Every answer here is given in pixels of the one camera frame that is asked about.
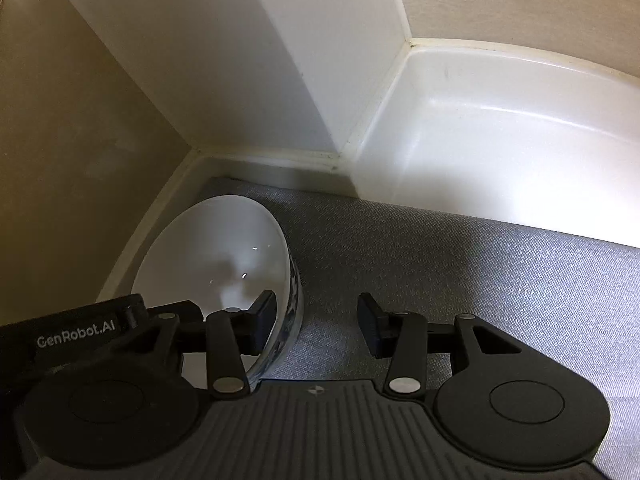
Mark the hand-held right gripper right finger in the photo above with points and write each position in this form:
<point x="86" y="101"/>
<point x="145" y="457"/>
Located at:
<point x="368" y="326"/>

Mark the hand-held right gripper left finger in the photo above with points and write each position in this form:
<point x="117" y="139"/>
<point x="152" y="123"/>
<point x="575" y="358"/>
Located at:
<point x="265" y="321"/>

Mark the white bowl with blue pattern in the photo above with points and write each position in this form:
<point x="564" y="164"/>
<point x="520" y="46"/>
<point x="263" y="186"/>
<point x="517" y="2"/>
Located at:
<point x="215" y="250"/>

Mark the grey fabric mat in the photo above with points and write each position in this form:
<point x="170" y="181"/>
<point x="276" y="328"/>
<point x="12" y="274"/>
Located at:
<point x="450" y="270"/>

